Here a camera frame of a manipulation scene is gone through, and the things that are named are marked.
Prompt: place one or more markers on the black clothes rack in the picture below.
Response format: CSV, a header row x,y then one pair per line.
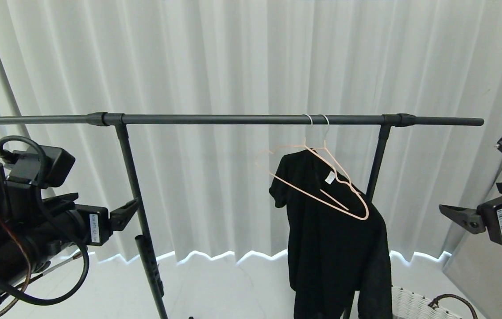
x,y
233,119

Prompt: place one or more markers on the pink clothes hanger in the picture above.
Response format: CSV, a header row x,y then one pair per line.
x,y
335,169
304,195

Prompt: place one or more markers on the white laundry basket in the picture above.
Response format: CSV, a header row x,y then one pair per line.
x,y
410,305

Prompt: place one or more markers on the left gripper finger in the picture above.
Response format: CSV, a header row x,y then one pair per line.
x,y
122,215
58,200

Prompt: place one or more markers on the black garment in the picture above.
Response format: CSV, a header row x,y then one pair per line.
x,y
335,257

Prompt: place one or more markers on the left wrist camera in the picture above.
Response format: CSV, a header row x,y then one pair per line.
x,y
56,166

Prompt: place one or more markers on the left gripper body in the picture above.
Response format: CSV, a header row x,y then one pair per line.
x,y
87,226

